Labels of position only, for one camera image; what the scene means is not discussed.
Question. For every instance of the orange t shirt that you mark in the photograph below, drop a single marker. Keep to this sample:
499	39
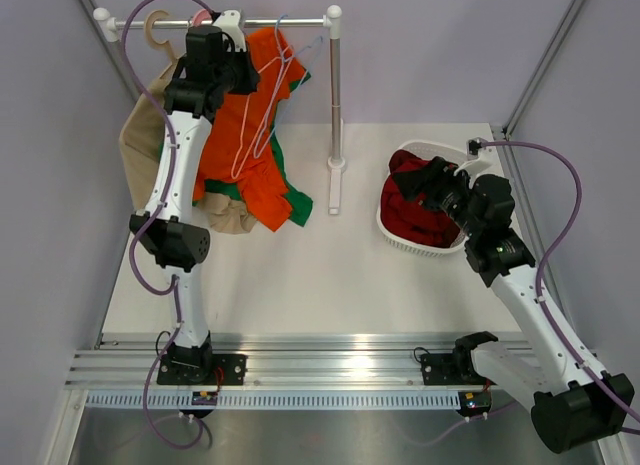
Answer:
250	160

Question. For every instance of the white slotted cable duct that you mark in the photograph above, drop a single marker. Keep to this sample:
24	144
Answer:
276	400

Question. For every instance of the white plastic laundry basket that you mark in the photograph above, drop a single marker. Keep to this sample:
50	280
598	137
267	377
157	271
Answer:
425	150

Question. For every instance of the green t shirt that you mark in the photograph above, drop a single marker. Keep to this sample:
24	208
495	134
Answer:
300	207

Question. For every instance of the beige t shirt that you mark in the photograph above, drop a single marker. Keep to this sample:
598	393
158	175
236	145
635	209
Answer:
140	143

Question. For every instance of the beige wooden hanger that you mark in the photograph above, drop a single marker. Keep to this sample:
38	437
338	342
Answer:
161	38

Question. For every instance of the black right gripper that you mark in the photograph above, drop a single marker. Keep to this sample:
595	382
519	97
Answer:
431	180

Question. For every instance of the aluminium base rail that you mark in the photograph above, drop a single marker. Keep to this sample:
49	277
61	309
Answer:
275	362

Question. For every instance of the dark red t shirt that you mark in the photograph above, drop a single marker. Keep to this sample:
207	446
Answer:
409	220

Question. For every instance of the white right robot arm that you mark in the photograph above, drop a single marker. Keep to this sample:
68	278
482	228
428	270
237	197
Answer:
571	397

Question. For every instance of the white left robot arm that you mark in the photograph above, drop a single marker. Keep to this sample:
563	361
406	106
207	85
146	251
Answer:
166	228

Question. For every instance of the white metal clothes rack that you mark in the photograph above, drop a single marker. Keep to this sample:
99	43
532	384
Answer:
331	21

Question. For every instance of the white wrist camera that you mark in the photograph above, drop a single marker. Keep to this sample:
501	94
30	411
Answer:
232	22
479	158

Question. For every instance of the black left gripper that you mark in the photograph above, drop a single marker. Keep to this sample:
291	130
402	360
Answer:
248	73

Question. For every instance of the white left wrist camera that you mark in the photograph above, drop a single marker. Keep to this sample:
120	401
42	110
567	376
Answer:
232	22

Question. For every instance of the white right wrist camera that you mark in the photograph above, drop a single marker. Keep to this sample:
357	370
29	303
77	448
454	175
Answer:
479	158

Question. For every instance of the pink plastic hanger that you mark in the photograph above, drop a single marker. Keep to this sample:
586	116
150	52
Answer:
203	17
254	108

